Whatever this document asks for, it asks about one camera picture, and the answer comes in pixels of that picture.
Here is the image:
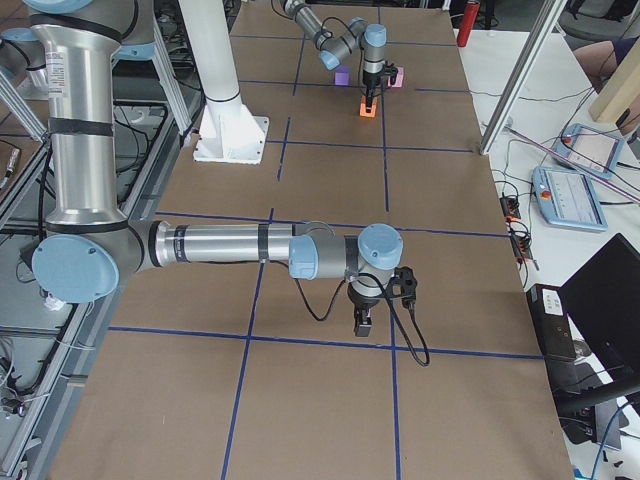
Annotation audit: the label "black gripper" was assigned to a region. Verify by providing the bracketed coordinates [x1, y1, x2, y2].
[362, 71, 382, 107]
[347, 284, 383, 338]

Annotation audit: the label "orange foam block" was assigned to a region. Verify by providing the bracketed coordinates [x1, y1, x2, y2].
[359, 96, 378, 118]

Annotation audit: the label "blue tape strip left lengthwise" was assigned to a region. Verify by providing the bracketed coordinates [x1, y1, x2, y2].
[379, 77, 390, 213]

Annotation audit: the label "blue tape strip lengthwise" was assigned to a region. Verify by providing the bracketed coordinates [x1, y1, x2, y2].
[382, 114, 404, 480]
[379, 77, 390, 213]

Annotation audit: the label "pink foam block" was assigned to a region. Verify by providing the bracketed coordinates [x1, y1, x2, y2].
[388, 67, 404, 88]

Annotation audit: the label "purple foam block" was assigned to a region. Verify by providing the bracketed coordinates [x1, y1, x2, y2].
[334, 67, 350, 86]

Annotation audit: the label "red bottle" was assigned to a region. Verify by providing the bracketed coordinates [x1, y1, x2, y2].
[456, 0, 480, 48]

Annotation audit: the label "brown paper table cover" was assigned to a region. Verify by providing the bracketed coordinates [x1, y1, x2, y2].
[49, 1, 572, 479]

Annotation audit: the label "black box on table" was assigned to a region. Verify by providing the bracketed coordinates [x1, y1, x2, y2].
[526, 284, 576, 362]

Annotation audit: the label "near teach pendant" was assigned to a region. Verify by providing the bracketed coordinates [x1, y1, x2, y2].
[531, 167, 608, 232]

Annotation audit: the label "teach pendant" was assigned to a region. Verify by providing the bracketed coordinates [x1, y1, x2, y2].
[552, 123, 624, 180]
[531, 167, 608, 232]

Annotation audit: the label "far teach pendant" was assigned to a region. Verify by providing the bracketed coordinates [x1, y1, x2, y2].
[552, 123, 624, 180]

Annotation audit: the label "black laptop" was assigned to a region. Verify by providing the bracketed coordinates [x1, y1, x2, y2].
[560, 233, 639, 372]

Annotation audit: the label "blue tape strip crosswise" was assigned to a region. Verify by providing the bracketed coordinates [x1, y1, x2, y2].
[107, 326, 543, 361]

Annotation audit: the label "wooden beam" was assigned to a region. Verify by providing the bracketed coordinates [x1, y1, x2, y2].
[589, 42, 639, 123]

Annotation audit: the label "black camera cable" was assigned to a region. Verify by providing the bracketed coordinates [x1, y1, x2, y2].
[293, 277, 432, 369]

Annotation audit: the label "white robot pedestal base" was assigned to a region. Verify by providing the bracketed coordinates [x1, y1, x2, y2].
[179, 0, 269, 165]

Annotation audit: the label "aluminium frame post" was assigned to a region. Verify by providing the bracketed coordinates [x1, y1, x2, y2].
[479, 0, 566, 155]

